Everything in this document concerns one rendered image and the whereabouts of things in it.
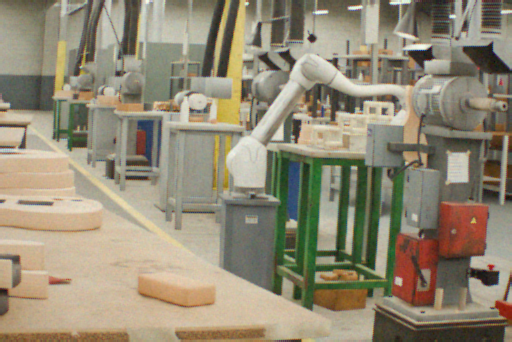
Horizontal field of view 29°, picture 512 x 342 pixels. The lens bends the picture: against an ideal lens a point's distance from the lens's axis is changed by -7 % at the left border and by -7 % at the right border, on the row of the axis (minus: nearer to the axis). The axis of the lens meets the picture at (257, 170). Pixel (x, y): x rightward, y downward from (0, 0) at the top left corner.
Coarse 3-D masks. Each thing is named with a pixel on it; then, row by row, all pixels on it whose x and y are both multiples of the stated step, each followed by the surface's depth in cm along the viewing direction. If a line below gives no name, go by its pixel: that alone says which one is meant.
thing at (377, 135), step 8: (368, 128) 485; (376, 128) 479; (384, 128) 480; (392, 128) 482; (400, 128) 483; (368, 136) 485; (376, 136) 479; (384, 136) 481; (392, 136) 482; (400, 136) 483; (368, 144) 485; (376, 144) 480; (384, 144) 481; (368, 152) 485; (376, 152) 480; (384, 152) 481; (392, 152) 483; (400, 152) 484; (368, 160) 485; (376, 160) 481; (384, 160) 482; (392, 160) 483; (400, 160) 484; (416, 160) 474; (392, 176) 486
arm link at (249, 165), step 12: (240, 144) 529; (252, 144) 525; (240, 156) 523; (252, 156) 522; (264, 156) 526; (240, 168) 523; (252, 168) 522; (264, 168) 526; (240, 180) 523; (252, 180) 522; (264, 180) 527
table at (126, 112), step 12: (120, 108) 1196; (132, 108) 1191; (144, 108) 1203; (120, 120) 1247; (156, 120) 1257; (120, 132) 1248; (156, 132) 1258; (120, 144) 1249; (156, 144) 1259; (156, 156) 1261; (120, 168) 1221; (132, 168) 1256; (144, 168) 1259; (156, 168) 1244; (120, 180) 1180
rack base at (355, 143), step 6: (348, 132) 600; (336, 138) 592; (342, 138) 583; (348, 138) 576; (354, 138) 575; (360, 138) 576; (342, 144) 583; (348, 144) 576; (354, 144) 576; (360, 144) 577; (348, 150) 575; (354, 150) 576; (360, 150) 577
